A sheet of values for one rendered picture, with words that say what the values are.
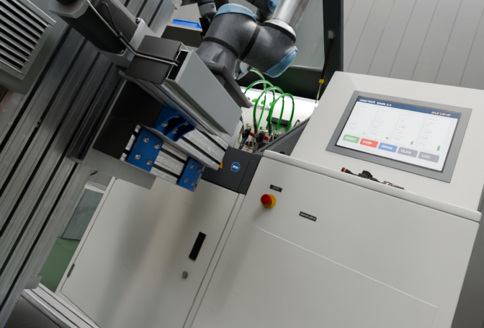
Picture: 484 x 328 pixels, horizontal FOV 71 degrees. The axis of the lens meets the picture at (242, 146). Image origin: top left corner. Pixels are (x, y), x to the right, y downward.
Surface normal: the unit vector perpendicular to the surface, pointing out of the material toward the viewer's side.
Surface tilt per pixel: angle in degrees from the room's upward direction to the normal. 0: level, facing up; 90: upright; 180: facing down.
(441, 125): 76
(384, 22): 90
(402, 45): 90
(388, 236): 90
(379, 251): 90
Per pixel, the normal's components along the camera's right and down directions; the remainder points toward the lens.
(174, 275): -0.43, -0.36
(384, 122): -0.33, -0.56
